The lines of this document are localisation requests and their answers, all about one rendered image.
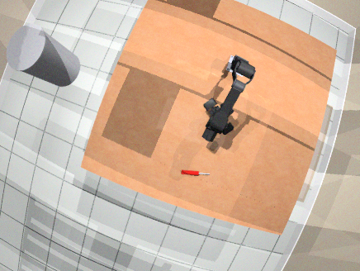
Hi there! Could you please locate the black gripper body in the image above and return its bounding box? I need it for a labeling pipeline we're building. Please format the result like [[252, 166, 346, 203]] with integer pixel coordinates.
[[203, 98, 234, 135]]

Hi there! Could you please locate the red screwdriver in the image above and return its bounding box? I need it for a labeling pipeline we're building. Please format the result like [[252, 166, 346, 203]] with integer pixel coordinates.
[[182, 170, 204, 175]]

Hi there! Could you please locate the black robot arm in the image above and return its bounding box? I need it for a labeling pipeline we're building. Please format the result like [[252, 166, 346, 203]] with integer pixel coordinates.
[[202, 55, 256, 142]]

